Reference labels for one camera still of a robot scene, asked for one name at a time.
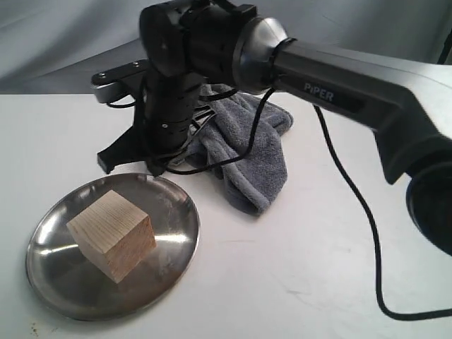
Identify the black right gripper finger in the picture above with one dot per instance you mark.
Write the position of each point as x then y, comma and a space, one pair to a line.
158, 164

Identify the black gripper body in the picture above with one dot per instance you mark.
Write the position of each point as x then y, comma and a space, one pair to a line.
169, 108

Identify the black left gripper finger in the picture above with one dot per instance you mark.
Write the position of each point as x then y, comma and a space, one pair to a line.
128, 148

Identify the grey fluffy towel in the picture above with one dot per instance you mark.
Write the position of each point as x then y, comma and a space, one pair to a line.
250, 185

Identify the light wooden cube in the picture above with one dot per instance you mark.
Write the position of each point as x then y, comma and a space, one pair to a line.
113, 234

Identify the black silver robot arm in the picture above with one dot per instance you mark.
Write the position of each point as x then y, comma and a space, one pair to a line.
407, 104

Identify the round stainless steel plate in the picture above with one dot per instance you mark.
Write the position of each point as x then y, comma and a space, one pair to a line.
68, 283

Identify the black stand pole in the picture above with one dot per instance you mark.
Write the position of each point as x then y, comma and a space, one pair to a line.
446, 49

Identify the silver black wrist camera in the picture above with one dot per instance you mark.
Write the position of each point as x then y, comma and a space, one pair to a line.
114, 84

